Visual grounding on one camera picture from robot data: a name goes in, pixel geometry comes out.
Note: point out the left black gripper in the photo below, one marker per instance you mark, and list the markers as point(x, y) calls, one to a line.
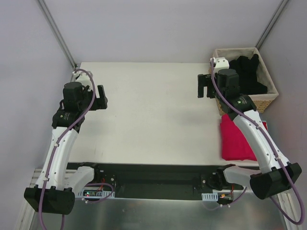
point(101, 96)

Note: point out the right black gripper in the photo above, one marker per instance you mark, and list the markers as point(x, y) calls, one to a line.
point(204, 86)

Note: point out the magenta t shirt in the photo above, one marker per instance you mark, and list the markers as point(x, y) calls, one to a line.
point(234, 145)

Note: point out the red t shirt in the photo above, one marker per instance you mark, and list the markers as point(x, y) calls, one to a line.
point(265, 125)

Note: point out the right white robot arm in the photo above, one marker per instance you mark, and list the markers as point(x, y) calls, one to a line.
point(276, 174)

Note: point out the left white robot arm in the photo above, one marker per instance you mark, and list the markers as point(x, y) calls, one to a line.
point(53, 192)

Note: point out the black clothes in basket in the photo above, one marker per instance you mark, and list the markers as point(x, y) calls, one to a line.
point(247, 70)

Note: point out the wicker basket with liner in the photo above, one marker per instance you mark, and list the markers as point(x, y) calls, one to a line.
point(262, 101)

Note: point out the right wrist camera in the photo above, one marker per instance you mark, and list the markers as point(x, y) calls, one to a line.
point(228, 83)

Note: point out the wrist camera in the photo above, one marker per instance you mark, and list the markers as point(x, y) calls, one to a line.
point(72, 93)
point(228, 83)

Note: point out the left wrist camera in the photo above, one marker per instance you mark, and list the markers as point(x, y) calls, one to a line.
point(72, 93)

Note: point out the aluminium front rail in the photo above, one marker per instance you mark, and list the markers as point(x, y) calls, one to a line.
point(58, 181)

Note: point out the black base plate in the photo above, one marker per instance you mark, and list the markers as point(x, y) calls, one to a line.
point(144, 181)

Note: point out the left slotted cable duct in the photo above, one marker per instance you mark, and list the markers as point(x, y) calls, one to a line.
point(94, 194)

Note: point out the slotted cable duct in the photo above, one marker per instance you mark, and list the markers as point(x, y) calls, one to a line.
point(215, 196)
point(94, 194)

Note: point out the right aluminium frame post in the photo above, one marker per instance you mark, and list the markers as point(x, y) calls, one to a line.
point(272, 23)

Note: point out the aluminium frame post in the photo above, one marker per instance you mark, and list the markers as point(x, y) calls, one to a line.
point(56, 32)
point(272, 23)

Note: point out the left aluminium frame post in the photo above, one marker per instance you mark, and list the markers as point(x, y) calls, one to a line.
point(56, 32)

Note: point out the right slotted cable duct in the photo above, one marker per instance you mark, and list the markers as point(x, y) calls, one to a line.
point(215, 196)

